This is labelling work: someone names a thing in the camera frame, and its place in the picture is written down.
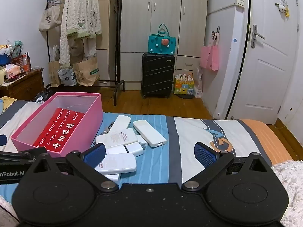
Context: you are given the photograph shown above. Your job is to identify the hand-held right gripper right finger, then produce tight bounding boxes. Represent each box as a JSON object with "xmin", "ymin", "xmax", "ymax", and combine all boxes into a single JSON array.
[{"xmin": 181, "ymin": 142, "xmax": 275, "ymax": 192}]

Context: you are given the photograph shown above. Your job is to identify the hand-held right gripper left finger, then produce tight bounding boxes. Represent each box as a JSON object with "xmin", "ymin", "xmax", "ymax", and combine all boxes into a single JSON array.
[{"xmin": 25, "ymin": 143, "xmax": 119, "ymax": 192}]

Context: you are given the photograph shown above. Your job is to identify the white power bank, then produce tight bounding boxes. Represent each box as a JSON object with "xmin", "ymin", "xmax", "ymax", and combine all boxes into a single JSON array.
[{"xmin": 95, "ymin": 153, "xmax": 137, "ymax": 176}]

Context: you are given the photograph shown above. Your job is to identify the silver blister pack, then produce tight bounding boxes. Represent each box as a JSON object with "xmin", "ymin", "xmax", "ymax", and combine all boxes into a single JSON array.
[{"xmin": 102, "ymin": 122, "xmax": 114, "ymax": 136}]

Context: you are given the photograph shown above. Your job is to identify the pink cardboard box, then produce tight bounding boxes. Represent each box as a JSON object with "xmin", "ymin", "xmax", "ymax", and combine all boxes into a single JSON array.
[{"xmin": 11, "ymin": 93, "xmax": 103, "ymax": 158}]

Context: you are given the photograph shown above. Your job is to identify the slim white remote control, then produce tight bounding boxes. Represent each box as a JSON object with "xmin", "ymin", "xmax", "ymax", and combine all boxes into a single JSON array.
[{"xmin": 108, "ymin": 115, "xmax": 131, "ymax": 135}]

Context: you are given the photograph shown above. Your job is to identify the white charger adapter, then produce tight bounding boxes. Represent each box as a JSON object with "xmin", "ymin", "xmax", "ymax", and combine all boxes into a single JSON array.
[{"xmin": 124, "ymin": 142, "xmax": 144, "ymax": 157}]

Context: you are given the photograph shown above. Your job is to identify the striped printed bedsheet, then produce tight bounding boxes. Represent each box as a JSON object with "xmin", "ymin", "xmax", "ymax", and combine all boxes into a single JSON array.
[{"xmin": 0, "ymin": 97, "xmax": 294, "ymax": 218}]

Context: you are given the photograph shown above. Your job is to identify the wooden nightstand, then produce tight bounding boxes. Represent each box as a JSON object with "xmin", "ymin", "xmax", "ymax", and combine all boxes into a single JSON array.
[{"xmin": 0, "ymin": 68, "xmax": 45, "ymax": 101}]

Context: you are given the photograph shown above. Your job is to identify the orange white tissue box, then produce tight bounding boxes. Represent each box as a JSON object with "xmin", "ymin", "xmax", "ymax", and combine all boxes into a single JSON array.
[{"xmin": 5, "ymin": 64, "xmax": 23, "ymax": 78}]

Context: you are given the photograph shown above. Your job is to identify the white plastic bag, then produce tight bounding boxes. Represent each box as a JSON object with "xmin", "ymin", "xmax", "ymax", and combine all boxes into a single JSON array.
[{"xmin": 193, "ymin": 67, "xmax": 203, "ymax": 98}]

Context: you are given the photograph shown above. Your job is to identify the colourful gift bag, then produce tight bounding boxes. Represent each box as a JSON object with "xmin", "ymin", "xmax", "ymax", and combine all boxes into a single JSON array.
[{"xmin": 174, "ymin": 72, "xmax": 195, "ymax": 95}]

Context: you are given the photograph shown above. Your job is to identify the red box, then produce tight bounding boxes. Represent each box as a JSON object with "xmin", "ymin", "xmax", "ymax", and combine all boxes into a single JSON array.
[{"xmin": 11, "ymin": 54, "xmax": 31, "ymax": 72}]

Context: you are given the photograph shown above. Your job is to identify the grey patterned bag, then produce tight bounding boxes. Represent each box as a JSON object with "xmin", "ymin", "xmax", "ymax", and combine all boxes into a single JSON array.
[{"xmin": 57, "ymin": 67, "xmax": 77, "ymax": 86}]

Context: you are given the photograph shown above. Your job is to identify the large brown paper bag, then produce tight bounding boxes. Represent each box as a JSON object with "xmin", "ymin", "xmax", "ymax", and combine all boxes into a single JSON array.
[{"xmin": 72, "ymin": 56, "xmax": 100, "ymax": 86}]

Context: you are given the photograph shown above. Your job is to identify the white fluffy blanket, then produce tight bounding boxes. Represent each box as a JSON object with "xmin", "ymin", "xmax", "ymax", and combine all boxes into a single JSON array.
[{"xmin": 271, "ymin": 159, "xmax": 303, "ymax": 227}]

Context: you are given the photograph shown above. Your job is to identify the green round fan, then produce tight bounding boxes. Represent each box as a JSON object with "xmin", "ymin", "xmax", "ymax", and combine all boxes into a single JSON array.
[{"xmin": 11, "ymin": 45, "xmax": 23, "ymax": 58}]

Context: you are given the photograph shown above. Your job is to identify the black suitcase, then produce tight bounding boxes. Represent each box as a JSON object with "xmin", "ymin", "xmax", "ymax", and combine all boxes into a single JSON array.
[{"xmin": 141, "ymin": 52, "xmax": 176, "ymax": 99}]

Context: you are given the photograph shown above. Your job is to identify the pink paper bag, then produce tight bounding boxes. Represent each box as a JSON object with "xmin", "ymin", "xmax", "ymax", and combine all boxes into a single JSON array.
[{"xmin": 199, "ymin": 31, "xmax": 220, "ymax": 71}]

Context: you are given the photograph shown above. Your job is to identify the white door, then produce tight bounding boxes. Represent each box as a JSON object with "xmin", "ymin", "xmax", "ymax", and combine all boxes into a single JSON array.
[{"xmin": 244, "ymin": 0, "xmax": 303, "ymax": 126}]

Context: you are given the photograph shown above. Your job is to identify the black garment rack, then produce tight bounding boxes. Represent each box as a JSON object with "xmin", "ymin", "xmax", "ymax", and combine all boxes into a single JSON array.
[{"xmin": 46, "ymin": 0, "xmax": 125, "ymax": 106}]

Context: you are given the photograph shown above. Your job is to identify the white fleece pants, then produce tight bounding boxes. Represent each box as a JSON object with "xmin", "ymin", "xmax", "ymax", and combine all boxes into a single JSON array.
[{"xmin": 82, "ymin": 37, "xmax": 97, "ymax": 61}]

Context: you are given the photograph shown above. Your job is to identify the teal felt handbag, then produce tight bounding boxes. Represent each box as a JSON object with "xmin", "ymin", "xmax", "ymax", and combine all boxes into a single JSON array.
[{"xmin": 148, "ymin": 24, "xmax": 176, "ymax": 54}]

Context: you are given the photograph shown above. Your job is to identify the beige tall cabinet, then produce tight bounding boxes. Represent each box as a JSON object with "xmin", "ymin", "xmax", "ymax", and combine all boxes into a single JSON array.
[{"xmin": 96, "ymin": 0, "xmax": 119, "ymax": 81}]

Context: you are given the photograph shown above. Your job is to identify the beige canvas tote bag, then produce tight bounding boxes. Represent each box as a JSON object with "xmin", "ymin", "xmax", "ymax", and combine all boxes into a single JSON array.
[{"xmin": 38, "ymin": 3, "xmax": 62, "ymax": 32}]

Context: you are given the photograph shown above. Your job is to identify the white fleece cardigan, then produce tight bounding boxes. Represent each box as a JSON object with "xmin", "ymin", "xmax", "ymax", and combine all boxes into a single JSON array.
[{"xmin": 59, "ymin": 0, "xmax": 103, "ymax": 69}]

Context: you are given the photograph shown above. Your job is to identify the white wardrobe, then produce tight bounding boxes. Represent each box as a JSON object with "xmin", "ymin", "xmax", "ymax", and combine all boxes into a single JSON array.
[{"xmin": 119, "ymin": 0, "xmax": 210, "ymax": 91}]

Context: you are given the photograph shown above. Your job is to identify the metal door handle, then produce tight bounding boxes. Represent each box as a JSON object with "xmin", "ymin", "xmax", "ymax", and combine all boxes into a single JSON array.
[{"xmin": 251, "ymin": 25, "xmax": 266, "ymax": 48}]

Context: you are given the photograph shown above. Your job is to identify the black cable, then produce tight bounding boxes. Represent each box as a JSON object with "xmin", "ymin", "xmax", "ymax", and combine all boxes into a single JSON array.
[{"xmin": 216, "ymin": 0, "xmax": 252, "ymax": 120}]

